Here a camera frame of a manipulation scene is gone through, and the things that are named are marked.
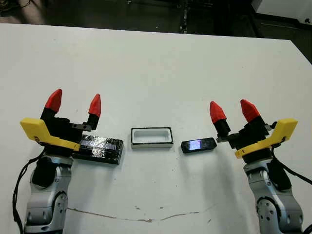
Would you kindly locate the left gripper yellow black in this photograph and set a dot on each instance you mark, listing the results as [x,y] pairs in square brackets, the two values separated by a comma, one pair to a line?
[61,131]

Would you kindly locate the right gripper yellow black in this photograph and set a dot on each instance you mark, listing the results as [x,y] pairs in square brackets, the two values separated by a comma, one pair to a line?
[251,140]

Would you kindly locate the black slim camera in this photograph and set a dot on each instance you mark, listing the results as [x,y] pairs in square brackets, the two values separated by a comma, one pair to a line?
[198,145]

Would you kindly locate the black box lid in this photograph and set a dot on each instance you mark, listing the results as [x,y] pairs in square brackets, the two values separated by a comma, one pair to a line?
[102,151]

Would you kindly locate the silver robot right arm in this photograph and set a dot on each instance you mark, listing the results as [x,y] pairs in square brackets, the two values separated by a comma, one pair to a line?
[275,202]

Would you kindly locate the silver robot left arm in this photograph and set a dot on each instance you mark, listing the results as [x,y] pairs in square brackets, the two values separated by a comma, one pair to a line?
[46,195]

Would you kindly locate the white lined camera box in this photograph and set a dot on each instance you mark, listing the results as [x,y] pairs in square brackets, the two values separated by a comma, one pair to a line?
[152,137]

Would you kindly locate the black metal post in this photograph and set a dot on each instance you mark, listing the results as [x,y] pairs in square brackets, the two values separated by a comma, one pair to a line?
[185,17]

